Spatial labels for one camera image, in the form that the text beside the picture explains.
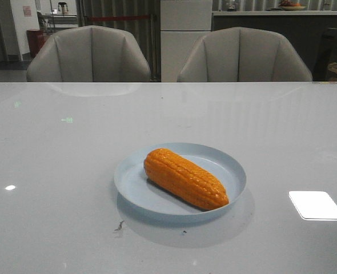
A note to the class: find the orange corn cob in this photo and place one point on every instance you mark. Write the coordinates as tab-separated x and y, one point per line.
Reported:
185	179

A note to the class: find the light blue round plate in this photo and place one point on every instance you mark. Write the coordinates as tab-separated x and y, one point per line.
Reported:
151	200

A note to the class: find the right grey upholstered chair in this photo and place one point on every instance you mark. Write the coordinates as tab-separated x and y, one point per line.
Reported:
241	54

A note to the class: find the grey upholstered chair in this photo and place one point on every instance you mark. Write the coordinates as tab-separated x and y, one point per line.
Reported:
241	54
90	54

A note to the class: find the left grey upholstered chair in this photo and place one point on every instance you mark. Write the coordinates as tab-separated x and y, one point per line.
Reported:
90	54

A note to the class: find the white cabinet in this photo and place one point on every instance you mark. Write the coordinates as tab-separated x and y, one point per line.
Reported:
182	23

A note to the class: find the red bin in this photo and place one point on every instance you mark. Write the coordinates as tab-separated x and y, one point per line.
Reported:
36	40

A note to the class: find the dark counter with white top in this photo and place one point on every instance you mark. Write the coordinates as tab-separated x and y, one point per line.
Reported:
302	28

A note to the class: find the fruit bowl on counter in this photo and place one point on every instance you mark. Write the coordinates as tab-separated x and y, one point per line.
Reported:
288	5

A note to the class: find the dark side chair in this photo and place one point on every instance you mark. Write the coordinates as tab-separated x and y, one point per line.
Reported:
327	54

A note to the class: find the pink wall notice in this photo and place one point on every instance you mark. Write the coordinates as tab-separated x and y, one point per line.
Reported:
27	11

